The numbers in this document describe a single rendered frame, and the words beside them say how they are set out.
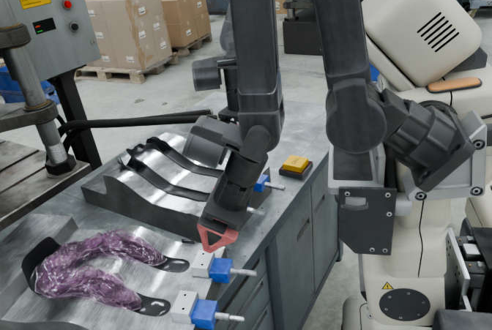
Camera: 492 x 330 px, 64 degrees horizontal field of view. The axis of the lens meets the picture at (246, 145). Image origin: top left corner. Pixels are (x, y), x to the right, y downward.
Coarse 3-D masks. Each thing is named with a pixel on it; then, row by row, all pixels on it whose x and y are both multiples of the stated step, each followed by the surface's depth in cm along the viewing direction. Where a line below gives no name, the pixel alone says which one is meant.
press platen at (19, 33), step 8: (16, 24) 117; (0, 32) 114; (8, 32) 114; (16, 32) 115; (24, 32) 118; (0, 40) 114; (8, 40) 115; (16, 40) 116; (24, 40) 118; (0, 48) 117; (8, 48) 117
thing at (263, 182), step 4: (260, 176) 103; (264, 176) 103; (268, 176) 103; (260, 180) 102; (264, 180) 102; (268, 180) 104; (256, 184) 101; (260, 184) 101; (264, 184) 102; (268, 184) 102; (272, 184) 101; (276, 184) 101; (256, 188) 102; (260, 188) 101; (264, 188) 103; (276, 188) 101; (280, 188) 100; (284, 188) 100
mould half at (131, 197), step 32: (128, 160) 128; (160, 160) 113; (192, 160) 117; (224, 160) 116; (96, 192) 114; (128, 192) 105; (160, 192) 105; (256, 192) 106; (160, 224) 104; (192, 224) 97
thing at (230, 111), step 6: (228, 90) 92; (234, 90) 91; (228, 96) 92; (234, 96) 91; (228, 102) 93; (234, 102) 91; (228, 108) 94; (234, 108) 92; (222, 114) 92; (228, 114) 91; (234, 114) 91; (234, 120) 91
